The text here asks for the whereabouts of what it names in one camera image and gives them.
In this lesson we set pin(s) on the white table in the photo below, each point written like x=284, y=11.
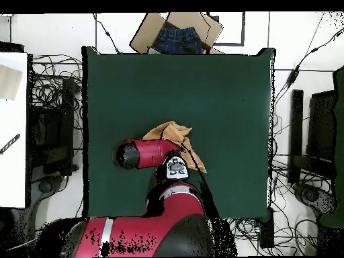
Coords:
x=13, y=174

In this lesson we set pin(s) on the dark green table cloth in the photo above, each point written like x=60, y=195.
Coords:
x=215, y=107

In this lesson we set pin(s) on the black equipment rack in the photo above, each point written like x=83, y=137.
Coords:
x=51, y=129

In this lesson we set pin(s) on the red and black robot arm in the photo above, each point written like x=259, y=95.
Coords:
x=150, y=153

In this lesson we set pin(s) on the beige block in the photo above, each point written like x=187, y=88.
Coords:
x=9, y=82

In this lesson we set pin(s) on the tan terry towel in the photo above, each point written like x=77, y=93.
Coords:
x=174, y=131

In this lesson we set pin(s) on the black striped strip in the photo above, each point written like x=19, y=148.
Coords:
x=10, y=143

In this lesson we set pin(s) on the brown cardboard box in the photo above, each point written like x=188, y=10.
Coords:
x=145, y=35

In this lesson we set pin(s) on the black flat panel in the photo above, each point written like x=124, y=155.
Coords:
x=321, y=126

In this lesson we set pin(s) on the small black box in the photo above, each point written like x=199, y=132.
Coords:
x=266, y=228

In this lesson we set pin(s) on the black upright bar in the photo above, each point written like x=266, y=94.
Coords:
x=295, y=134

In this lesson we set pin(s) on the blue denim jeans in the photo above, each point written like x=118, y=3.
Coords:
x=177, y=40

